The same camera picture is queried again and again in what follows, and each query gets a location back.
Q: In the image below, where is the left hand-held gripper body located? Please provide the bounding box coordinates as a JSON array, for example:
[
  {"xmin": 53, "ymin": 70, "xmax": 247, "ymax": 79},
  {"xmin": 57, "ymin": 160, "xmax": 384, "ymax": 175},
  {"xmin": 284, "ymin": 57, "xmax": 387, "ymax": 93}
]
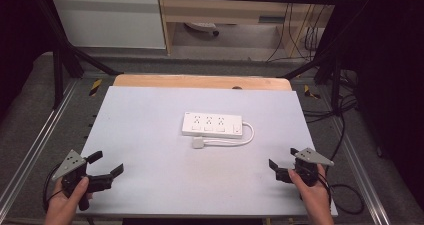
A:
[{"xmin": 51, "ymin": 149, "xmax": 113, "ymax": 212}]

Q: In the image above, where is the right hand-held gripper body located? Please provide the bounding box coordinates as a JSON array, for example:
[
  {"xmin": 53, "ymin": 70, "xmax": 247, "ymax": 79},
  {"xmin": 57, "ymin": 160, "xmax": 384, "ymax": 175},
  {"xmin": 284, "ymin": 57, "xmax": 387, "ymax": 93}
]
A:
[{"xmin": 276, "ymin": 147, "xmax": 335, "ymax": 188}]

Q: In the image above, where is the person's right hand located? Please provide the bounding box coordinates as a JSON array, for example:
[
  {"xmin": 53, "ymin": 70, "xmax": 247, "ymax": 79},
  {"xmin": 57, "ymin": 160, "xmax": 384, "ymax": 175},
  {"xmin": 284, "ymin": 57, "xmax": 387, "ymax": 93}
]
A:
[{"xmin": 287, "ymin": 164, "xmax": 335, "ymax": 225}]

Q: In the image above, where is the person's left hand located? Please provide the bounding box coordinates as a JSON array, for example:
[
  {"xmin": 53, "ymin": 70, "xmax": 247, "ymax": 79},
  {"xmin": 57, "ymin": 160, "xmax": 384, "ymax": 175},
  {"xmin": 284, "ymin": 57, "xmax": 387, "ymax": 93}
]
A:
[{"xmin": 44, "ymin": 176, "xmax": 94, "ymax": 225}]

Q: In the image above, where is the yellow black striped tape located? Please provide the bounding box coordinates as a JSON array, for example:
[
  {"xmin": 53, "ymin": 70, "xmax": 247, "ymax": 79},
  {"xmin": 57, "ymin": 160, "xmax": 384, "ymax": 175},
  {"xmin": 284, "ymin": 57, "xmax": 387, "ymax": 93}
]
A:
[
  {"xmin": 303, "ymin": 84, "xmax": 322, "ymax": 100},
  {"xmin": 88, "ymin": 78, "xmax": 103, "ymax": 97}
]

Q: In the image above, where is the white power strip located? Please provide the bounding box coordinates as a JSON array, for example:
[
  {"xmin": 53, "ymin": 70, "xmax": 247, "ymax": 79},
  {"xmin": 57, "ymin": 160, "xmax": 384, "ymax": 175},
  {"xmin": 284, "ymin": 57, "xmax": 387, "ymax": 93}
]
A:
[{"xmin": 181, "ymin": 111, "xmax": 244, "ymax": 140}]

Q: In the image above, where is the light wooden board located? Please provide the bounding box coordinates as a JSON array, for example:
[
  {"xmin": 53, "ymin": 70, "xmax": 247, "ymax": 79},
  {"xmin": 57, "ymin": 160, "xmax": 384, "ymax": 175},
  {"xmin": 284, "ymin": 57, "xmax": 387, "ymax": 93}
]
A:
[{"xmin": 112, "ymin": 73, "xmax": 293, "ymax": 92}]

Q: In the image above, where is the dark curtain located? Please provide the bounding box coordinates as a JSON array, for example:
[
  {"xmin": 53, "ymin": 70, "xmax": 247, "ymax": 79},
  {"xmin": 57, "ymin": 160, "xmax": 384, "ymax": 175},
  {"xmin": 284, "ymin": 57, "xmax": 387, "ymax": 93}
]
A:
[
  {"xmin": 333, "ymin": 0, "xmax": 424, "ymax": 213},
  {"xmin": 0, "ymin": 0, "xmax": 56, "ymax": 119}
]

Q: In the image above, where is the white cabinet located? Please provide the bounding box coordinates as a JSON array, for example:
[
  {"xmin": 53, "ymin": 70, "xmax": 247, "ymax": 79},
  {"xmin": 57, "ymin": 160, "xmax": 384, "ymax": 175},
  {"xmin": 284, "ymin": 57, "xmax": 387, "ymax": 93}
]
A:
[{"xmin": 50, "ymin": 0, "xmax": 167, "ymax": 50}]

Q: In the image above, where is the white device under desk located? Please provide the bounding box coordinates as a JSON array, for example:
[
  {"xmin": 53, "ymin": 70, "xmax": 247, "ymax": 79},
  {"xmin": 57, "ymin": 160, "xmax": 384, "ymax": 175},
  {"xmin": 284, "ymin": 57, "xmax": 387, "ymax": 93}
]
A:
[{"xmin": 184, "ymin": 21, "xmax": 221, "ymax": 37}]

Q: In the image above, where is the light wooden desk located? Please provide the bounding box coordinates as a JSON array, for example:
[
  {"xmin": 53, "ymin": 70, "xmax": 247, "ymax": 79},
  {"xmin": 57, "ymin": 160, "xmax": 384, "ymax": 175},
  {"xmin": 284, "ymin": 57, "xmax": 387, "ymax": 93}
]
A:
[{"xmin": 155, "ymin": 0, "xmax": 338, "ymax": 57}]

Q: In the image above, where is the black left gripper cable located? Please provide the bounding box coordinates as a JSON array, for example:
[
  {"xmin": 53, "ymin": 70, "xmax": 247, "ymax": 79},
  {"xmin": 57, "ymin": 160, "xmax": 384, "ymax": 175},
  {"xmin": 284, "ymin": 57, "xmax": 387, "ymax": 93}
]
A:
[{"xmin": 41, "ymin": 162, "xmax": 65, "ymax": 214}]

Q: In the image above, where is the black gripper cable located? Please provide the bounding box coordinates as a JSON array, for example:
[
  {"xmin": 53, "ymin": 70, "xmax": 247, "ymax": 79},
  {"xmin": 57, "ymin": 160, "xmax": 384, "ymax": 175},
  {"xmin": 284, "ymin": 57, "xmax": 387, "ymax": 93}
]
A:
[
  {"xmin": 318, "ymin": 171, "xmax": 365, "ymax": 216},
  {"xmin": 41, "ymin": 162, "xmax": 65, "ymax": 214}
]

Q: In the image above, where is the aluminium rail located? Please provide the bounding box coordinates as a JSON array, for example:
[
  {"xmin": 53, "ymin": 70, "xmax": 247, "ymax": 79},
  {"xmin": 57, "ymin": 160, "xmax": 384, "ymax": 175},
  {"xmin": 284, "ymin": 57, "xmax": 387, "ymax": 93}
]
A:
[
  {"xmin": 0, "ymin": 79, "xmax": 80, "ymax": 213},
  {"xmin": 331, "ymin": 113, "xmax": 392, "ymax": 225}
]

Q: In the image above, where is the white cable with plug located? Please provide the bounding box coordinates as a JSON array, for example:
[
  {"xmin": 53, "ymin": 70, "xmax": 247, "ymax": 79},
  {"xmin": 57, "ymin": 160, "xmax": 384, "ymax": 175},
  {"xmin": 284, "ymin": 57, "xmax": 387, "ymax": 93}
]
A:
[{"xmin": 191, "ymin": 121, "xmax": 256, "ymax": 150}]

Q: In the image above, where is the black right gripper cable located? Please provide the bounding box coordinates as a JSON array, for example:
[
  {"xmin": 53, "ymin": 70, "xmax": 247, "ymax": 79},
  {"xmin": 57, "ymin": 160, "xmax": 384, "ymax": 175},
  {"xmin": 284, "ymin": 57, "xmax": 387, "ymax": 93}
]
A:
[{"xmin": 318, "ymin": 171, "xmax": 365, "ymax": 216}]

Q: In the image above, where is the bundle of black cables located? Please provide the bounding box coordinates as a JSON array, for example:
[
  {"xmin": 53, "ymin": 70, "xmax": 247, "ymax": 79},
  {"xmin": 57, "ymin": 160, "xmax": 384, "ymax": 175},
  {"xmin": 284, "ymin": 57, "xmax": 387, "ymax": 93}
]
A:
[{"xmin": 266, "ymin": 1, "xmax": 361, "ymax": 173}]

